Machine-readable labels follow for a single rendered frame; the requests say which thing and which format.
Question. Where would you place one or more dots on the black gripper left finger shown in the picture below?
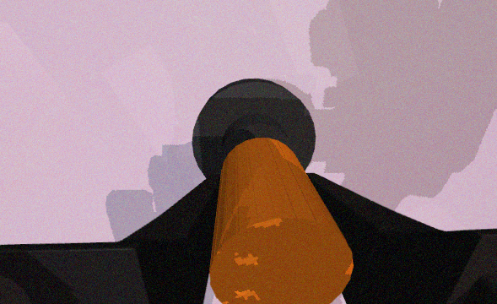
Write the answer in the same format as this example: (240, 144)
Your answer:
(165, 262)

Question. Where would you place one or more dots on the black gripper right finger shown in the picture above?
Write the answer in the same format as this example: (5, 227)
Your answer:
(399, 260)

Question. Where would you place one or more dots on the orange knob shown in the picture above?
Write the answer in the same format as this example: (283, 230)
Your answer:
(274, 241)

